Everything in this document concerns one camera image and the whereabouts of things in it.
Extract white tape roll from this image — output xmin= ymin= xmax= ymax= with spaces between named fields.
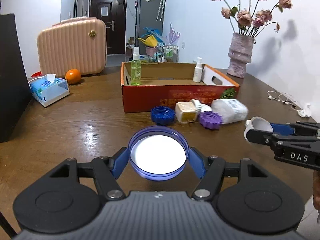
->
xmin=244 ymin=116 xmax=273 ymax=139

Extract large white labelled jar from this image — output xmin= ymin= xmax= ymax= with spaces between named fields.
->
xmin=211 ymin=99 xmax=248 ymax=124

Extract purple ribbed cap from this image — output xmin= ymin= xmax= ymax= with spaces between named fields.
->
xmin=199 ymin=112 xmax=222 ymax=130

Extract blue rimmed round mirror lid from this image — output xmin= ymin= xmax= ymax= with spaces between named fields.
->
xmin=127 ymin=126 xmax=190 ymax=181

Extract cream wall plug charger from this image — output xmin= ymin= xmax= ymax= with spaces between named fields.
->
xmin=175 ymin=102 xmax=197 ymax=123

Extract white contact lens case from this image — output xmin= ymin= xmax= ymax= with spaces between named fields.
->
xmin=190 ymin=99 xmax=212 ymax=113

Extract dark blue ribbed cap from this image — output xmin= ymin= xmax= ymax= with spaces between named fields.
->
xmin=151 ymin=106 xmax=175 ymax=126

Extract small white spray bottle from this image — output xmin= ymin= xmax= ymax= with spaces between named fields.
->
xmin=193 ymin=57 xmax=203 ymax=83

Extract green spray bottle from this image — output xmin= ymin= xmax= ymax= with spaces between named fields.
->
xmin=131 ymin=47 xmax=141 ymax=86

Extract person's right hand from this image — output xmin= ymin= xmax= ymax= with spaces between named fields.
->
xmin=312 ymin=171 xmax=320 ymax=213

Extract crumpled white tissue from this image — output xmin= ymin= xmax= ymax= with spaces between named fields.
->
xmin=298 ymin=103 xmax=312 ymax=118

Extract pink textured vase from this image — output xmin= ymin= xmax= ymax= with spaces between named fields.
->
xmin=227 ymin=33 xmax=254 ymax=78

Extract red cardboard box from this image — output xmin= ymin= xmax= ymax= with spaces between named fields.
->
xmin=120 ymin=62 xmax=240 ymax=113

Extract orange fruit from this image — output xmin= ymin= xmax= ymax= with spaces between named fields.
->
xmin=65 ymin=69 xmax=81 ymax=85

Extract blue tissue box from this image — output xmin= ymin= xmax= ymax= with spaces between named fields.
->
xmin=28 ymin=74 xmax=69 ymax=108

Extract dried pink roses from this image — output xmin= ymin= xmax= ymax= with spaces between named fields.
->
xmin=210 ymin=0 xmax=293 ymax=39

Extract pink ribbed suitcase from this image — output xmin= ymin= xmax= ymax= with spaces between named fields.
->
xmin=37 ymin=17 xmax=107 ymax=77

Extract yellow watering can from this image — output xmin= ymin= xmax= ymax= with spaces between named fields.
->
xmin=138 ymin=35 xmax=158 ymax=48

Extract dark brown entrance door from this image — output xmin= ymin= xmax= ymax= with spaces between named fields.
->
xmin=89 ymin=0 xmax=127 ymax=55

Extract grey refrigerator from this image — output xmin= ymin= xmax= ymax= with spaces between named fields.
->
xmin=135 ymin=0 xmax=163 ymax=54

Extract white earphones cable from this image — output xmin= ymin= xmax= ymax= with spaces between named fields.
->
xmin=267 ymin=90 xmax=304 ymax=110

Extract wire storage rack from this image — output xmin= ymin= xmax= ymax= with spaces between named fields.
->
xmin=157 ymin=45 xmax=178 ymax=63

